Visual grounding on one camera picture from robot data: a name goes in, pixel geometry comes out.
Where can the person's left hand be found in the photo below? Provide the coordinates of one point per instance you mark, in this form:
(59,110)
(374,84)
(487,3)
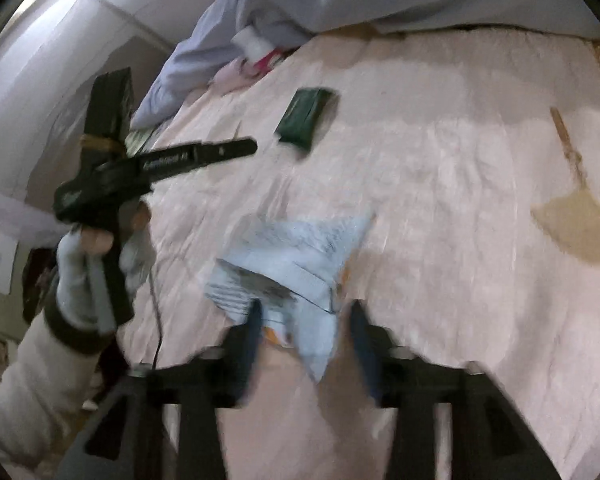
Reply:
(72,280)

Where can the white and blue snack bag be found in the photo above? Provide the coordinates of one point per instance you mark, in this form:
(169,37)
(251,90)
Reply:
(300,260)

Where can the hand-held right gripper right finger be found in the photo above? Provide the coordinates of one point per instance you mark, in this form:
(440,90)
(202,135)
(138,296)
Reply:
(362,340)

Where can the white bottle with pink label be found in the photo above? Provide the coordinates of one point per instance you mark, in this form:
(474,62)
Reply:
(252,45)

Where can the person's left forearm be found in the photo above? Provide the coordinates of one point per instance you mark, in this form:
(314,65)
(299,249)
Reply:
(30,385)

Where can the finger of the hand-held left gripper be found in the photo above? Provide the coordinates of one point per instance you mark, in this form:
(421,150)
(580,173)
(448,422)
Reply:
(205,152)

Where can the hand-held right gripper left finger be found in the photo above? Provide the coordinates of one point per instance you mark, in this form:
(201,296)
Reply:
(252,330)

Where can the pink cylindrical bottle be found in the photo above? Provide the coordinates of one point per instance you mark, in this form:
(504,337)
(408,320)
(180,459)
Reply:
(232,77)

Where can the dark green packet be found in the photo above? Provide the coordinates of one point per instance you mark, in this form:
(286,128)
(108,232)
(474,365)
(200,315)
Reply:
(302,115)

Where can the pink fringed tablecloth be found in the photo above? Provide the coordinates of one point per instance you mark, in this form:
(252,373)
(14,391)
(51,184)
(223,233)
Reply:
(455,185)

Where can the white paper sheet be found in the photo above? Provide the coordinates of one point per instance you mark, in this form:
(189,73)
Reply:
(2,262)

